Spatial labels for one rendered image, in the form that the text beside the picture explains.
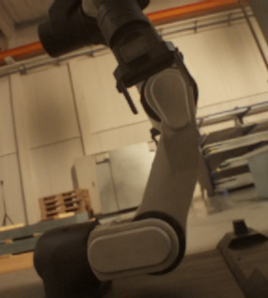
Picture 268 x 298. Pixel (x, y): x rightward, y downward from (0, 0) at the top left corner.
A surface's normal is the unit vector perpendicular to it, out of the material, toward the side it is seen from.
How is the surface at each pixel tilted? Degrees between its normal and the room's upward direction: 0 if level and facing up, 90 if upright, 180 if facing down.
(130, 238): 90
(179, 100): 90
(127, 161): 78
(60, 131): 90
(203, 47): 90
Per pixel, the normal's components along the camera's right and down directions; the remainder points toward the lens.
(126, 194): -0.05, -0.40
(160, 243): -0.22, -0.16
